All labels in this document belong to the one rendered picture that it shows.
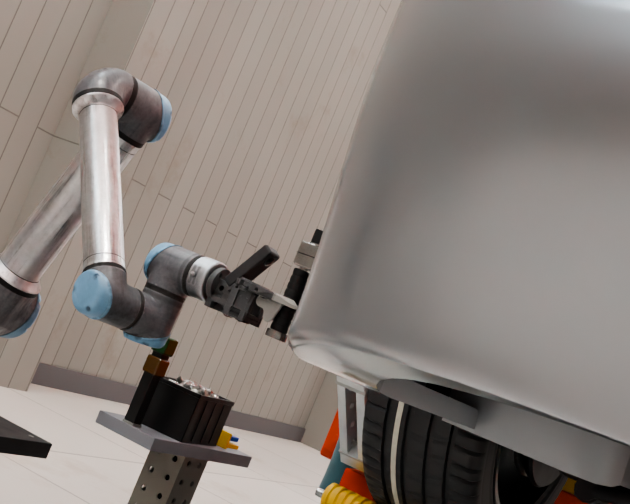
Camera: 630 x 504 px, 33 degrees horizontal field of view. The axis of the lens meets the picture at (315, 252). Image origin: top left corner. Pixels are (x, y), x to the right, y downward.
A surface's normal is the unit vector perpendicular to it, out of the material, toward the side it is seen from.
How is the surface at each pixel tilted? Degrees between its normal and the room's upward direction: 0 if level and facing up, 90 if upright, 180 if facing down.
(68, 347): 90
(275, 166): 90
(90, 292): 92
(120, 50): 90
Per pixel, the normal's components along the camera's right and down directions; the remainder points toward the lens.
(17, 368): 0.83, 0.30
